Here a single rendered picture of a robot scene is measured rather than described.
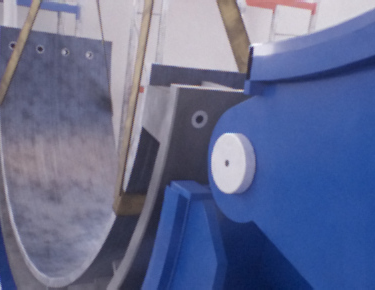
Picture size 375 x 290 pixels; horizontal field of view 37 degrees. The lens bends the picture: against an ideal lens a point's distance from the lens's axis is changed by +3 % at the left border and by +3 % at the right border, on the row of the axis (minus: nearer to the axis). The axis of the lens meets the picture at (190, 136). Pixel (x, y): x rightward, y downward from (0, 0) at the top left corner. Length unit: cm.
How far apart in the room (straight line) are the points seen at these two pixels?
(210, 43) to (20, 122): 722
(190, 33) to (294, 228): 911
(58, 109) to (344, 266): 271
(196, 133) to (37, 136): 204
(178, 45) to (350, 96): 907
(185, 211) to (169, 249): 11
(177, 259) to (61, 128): 211
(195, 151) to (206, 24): 882
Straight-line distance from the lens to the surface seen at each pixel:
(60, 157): 338
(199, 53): 1023
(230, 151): 120
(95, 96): 361
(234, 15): 205
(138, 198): 171
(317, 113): 104
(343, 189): 99
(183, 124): 144
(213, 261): 133
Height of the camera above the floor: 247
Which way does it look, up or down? 10 degrees down
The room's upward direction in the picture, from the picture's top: 8 degrees clockwise
